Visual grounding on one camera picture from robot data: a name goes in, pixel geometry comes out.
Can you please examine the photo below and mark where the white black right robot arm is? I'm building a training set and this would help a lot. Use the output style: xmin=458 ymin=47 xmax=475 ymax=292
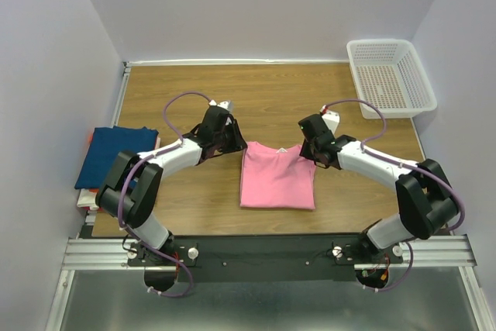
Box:
xmin=298 ymin=114 xmax=464 ymax=263

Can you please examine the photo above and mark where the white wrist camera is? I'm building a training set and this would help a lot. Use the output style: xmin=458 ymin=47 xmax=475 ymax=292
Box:
xmin=320 ymin=107 xmax=340 ymax=134
xmin=208 ymin=100 xmax=233 ymax=112

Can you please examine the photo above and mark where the pink t shirt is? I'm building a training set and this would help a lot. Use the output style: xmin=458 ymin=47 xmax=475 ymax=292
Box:
xmin=239 ymin=141 xmax=316 ymax=211

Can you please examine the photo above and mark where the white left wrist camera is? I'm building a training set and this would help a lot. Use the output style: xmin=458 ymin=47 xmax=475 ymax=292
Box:
xmin=208 ymin=100 xmax=233 ymax=112

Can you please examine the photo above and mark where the folded white t shirt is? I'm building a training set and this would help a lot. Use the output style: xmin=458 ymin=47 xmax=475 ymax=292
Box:
xmin=76 ymin=136 xmax=162 ymax=210

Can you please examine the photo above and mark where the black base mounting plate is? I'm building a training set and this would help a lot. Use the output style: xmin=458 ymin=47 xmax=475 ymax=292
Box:
xmin=127 ymin=233 xmax=403 ymax=291

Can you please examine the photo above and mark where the white plastic basket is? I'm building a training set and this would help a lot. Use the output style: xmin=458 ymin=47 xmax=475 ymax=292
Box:
xmin=346 ymin=39 xmax=437 ymax=119

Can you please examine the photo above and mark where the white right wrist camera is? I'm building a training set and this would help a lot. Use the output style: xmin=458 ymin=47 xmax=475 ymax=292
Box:
xmin=320 ymin=107 xmax=340 ymax=134

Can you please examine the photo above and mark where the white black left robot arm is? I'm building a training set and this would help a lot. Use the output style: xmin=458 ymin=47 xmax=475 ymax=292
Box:
xmin=95 ymin=101 xmax=247 ymax=265

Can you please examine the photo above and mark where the aluminium frame rail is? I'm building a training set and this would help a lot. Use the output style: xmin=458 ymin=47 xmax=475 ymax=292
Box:
xmin=46 ymin=234 xmax=480 ymax=330

